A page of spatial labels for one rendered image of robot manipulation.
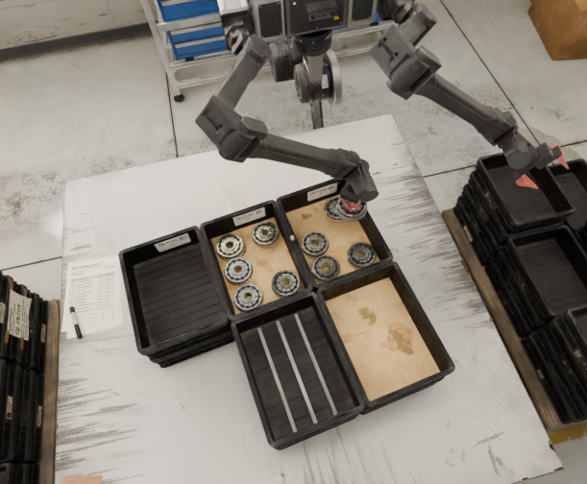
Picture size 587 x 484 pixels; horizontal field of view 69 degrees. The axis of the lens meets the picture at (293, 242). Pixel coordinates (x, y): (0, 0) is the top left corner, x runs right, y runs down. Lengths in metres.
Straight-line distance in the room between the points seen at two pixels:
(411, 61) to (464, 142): 2.16
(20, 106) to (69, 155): 0.71
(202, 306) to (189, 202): 0.57
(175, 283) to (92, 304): 0.38
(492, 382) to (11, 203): 2.97
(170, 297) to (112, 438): 0.50
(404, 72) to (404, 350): 0.88
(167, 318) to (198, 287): 0.15
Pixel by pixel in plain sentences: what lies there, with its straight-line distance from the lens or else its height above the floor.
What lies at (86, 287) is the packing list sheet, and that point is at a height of 0.70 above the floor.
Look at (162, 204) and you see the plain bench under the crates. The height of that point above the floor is 0.70.
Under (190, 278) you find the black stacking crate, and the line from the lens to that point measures 1.62.
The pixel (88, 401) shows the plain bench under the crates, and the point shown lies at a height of 0.70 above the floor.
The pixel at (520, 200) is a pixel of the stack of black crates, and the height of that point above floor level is 0.49.
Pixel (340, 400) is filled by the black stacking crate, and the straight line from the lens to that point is 1.44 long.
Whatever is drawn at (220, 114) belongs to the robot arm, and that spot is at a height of 1.57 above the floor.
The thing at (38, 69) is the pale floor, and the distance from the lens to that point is 4.24.
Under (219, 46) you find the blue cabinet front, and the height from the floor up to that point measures 0.36.
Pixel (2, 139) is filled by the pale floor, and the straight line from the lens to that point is 3.80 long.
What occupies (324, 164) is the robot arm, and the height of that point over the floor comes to 1.34.
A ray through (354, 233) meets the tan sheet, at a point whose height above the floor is 0.83.
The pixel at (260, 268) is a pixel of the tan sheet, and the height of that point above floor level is 0.83.
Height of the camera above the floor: 2.25
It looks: 61 degrees down
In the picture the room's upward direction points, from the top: 5 degrees counter-clockwise
